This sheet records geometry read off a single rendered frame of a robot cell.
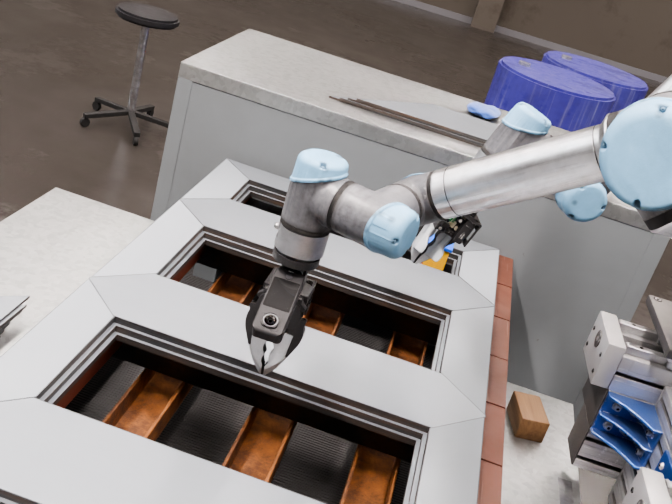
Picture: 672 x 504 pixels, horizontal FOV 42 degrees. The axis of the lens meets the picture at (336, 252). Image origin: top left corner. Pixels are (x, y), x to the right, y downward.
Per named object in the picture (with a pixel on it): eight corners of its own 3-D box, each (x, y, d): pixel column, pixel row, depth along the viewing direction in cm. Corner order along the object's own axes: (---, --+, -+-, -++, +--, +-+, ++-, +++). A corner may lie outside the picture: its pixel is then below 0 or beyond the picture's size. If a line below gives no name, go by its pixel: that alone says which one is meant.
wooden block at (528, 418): (541, 443, 180) (550, 424, 178) (514, 437, 180) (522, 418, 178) (531, 414, 189) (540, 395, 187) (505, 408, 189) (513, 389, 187)
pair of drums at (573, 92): (591, 217, 543) (652, 76, 505) (573, 291, 433) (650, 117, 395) (475, 174, 559) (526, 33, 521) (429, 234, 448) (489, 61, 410)
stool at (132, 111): (193, 131, 491) (216, 21, 465) (153, 153, 446) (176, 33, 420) (109, 101, 498) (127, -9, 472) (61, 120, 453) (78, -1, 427)
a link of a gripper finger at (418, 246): (403, 266, 165) (432, 228, 161) (399, 251, 170) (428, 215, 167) (416, 273, 165) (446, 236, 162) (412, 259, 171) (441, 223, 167)
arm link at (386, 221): (438, 201, 124) (372, 171, 128) (404, 218, 115) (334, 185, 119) (421, 249, 128) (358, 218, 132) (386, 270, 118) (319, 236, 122)
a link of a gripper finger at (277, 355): (288, 365, 141) (302, 317, 137) (279, 383, 136) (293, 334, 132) (270, 358, 141) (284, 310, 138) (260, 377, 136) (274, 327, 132)
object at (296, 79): (178, 76, 226) (181, 61, 224) (246, 40, 280) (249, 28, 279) (670, 238, 216) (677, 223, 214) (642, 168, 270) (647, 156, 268)
